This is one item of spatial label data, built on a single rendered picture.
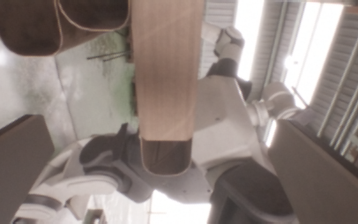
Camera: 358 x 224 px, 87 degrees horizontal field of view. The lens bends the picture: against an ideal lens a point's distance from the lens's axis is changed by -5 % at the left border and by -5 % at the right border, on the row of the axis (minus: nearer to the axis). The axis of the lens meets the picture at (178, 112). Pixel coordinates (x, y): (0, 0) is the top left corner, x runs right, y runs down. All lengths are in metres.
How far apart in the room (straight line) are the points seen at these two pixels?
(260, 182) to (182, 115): 0.24
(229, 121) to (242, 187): 0.12
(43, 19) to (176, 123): 0.15
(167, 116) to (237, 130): 0.25
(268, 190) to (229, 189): 0.06
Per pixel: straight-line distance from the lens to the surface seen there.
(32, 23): 0.20
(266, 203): 0.33
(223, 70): 0.67
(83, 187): 0.63
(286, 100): 0.49
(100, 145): 0.61
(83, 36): 0.18
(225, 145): 0.38
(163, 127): 0.16
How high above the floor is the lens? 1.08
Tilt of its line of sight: 2 degrees up
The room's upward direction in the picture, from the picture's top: 91 degrees clockwise
